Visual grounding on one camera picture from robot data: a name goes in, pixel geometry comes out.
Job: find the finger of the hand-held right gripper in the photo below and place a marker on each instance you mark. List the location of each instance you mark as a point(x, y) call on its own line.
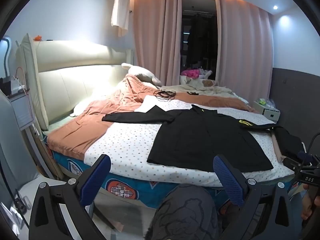
point(291, 165)

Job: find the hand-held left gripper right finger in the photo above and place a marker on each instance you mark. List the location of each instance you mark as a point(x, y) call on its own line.
point(228, 180)

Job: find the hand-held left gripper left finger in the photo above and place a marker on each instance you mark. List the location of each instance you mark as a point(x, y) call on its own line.
point(96, 180)

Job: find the black jacket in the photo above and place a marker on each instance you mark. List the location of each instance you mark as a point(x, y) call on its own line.
point(200, 140)

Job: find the person's right hand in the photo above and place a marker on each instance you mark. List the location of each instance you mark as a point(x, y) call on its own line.
point(307, 202)

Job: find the beige roll pillow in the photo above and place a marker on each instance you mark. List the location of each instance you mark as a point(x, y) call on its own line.
point(277, 147)

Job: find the dark cloth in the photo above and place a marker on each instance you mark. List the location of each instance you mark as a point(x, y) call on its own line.
point(287, 140)

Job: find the white floral bed sheet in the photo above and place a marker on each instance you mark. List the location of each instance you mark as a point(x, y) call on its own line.
point(130, 142)

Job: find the white nightstand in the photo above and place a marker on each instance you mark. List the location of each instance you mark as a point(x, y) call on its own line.
point(271, 115)

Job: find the orange quilt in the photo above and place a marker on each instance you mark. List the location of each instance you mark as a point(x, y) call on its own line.
point(82, 127)

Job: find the person's leg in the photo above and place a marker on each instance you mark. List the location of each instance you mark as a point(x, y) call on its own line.
point(182, 212)

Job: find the green small item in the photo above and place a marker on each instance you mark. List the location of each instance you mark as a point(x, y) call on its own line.
point(262, 102)

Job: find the beige blanket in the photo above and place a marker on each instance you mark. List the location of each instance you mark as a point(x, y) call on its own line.
point(217, 91)

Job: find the brown teddy bear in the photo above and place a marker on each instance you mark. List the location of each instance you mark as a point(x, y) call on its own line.
point(208, 83)

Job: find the white bedside shelf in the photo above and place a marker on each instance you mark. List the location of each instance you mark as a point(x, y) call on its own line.
point(22, 110)

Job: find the cream padded headboard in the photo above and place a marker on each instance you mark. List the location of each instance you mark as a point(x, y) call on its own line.
point(75, 80)

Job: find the small white stuffed toy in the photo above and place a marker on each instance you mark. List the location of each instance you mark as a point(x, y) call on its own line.
point(206, 73)

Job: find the pink plush toy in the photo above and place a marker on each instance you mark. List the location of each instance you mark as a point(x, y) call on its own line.
point(191, 73)

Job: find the white plush toy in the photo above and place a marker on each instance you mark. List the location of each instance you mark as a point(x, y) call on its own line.
point(145, 75)

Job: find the pink curtain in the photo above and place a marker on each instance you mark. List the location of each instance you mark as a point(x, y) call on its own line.
point(245, 50)
point(157, 37)

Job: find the dark balcony door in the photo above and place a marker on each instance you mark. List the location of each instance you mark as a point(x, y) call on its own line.
point(198, 35)

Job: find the small orange toy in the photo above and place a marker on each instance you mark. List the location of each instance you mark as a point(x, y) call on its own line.
point(37, 38)

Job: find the ceiling spot light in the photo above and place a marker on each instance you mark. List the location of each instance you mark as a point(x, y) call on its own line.
point(275, 7)

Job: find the white hanging garment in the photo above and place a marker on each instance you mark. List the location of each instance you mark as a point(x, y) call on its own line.
point(120, 10)

